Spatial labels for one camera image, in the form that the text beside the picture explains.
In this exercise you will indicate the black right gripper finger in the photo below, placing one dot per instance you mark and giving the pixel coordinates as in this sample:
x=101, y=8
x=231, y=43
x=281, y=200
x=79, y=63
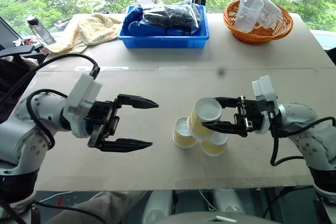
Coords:
x=223, y=127
x=227, y=102

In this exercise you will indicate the orange wicker basket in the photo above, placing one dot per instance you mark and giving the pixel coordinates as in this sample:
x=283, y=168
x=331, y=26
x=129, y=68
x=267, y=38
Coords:
x=258, y=28

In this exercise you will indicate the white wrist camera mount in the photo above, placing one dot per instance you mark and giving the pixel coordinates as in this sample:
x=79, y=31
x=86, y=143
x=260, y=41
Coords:
x=81, y=100
x=264, y=103

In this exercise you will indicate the cream yellow towel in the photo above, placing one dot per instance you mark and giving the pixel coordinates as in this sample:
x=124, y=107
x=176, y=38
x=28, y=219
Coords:
x=86, y=32

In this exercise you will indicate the clear plastic measuring cup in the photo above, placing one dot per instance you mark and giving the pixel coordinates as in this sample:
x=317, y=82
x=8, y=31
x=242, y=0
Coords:
x=245, y=15

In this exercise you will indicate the beige cloth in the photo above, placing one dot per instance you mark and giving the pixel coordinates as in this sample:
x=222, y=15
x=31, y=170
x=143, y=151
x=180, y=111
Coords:
x=99, y=208

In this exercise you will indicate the blue plastic bin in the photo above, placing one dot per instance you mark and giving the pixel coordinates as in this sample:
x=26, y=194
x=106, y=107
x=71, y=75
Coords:
x=162, y=36

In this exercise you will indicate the black items in plastic bag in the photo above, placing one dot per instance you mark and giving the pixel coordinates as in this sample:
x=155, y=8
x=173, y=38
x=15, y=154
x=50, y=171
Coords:
x=170, y=15

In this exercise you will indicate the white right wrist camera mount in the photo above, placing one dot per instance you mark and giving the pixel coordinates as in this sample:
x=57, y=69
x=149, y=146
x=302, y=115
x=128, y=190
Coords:
x=264, y=103

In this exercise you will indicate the blue bag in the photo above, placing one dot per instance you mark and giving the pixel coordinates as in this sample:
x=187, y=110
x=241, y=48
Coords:
x=144, y=26

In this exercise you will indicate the clear plastic container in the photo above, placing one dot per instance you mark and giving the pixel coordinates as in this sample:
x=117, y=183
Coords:
x=271, y=12

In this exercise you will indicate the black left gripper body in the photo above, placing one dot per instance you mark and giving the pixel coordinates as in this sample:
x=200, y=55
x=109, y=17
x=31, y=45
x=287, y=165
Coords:
x=103, y=122

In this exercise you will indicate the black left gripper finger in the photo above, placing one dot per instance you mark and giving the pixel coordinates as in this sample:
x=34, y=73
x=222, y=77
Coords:
x=126, y=145
x=136, y=101

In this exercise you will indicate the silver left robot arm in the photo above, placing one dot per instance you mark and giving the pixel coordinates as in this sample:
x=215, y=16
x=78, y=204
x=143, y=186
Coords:
x=23, y=129

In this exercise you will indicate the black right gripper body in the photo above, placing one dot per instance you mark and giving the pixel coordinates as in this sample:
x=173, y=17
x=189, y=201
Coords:
x=249, y=116

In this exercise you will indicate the white robot leg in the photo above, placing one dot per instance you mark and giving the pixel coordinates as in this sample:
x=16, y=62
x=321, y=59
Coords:
x=158, y=207
x=229, y=203

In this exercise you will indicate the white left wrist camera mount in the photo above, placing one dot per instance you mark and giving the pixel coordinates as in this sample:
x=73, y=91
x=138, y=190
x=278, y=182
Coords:
x=81, y=100

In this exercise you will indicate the clear water bottle black lid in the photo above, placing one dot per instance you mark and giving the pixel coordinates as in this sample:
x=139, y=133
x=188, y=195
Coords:
x=40, y=30

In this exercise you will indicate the yellow paper cup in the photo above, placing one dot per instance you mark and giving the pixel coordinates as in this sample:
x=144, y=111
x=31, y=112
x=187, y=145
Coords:
x=203, y=119
x=183, y=133
x=214, y=145

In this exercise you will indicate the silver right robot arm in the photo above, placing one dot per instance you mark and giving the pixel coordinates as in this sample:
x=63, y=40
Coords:
x=307, y=134

